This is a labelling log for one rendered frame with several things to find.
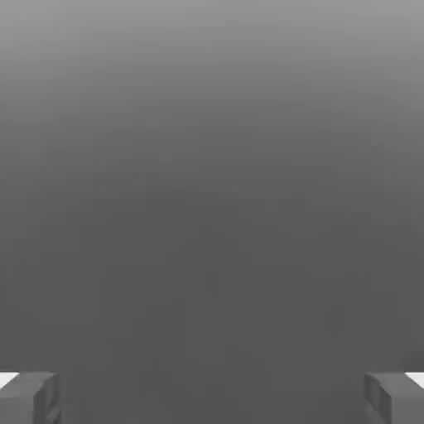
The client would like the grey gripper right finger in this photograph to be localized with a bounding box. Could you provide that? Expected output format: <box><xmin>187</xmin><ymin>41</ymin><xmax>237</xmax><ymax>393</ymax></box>
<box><xmin>363</xmin><ymin>371</ymin><xmax>424</xmax><ymax>424</ymax></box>

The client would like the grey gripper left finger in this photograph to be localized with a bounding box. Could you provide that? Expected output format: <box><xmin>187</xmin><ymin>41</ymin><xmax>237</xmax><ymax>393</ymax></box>
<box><xmin>0</xmin><ymin>371</ymin><xmax>63</xmax><ymax>424</ymax></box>

